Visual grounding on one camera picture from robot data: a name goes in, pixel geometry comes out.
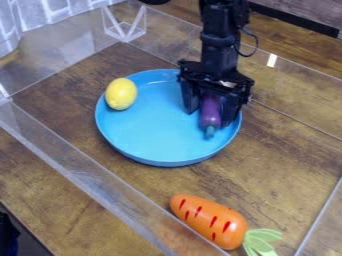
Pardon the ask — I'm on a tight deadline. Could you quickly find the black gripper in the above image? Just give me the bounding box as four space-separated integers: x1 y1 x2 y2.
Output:
177 32 253 127

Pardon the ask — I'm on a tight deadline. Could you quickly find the clear acrylic enclosure wall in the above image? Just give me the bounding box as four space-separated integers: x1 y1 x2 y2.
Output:
0 0 342 256

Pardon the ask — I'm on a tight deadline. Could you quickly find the orange toy carrot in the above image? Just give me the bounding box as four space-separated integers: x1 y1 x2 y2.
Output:
169 194 281 256

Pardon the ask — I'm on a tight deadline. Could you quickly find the purple toy eggplant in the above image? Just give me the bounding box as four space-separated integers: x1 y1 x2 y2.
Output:
199 94 221 138

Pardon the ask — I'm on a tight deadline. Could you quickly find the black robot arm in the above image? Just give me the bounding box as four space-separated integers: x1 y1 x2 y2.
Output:
177 0 253 131

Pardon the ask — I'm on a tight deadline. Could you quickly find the blue round tray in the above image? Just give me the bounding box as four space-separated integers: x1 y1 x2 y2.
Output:
94 69 241 167

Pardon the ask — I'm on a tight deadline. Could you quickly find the clear acrylic corner bracket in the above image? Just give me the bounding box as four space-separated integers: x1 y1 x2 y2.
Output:
101 6 145 43

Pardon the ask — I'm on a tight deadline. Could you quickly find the yellow toy lemon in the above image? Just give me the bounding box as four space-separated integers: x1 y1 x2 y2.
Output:
104 78 137 110

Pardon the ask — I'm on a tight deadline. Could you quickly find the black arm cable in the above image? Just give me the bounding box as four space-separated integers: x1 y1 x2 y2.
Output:
232 26 260 58

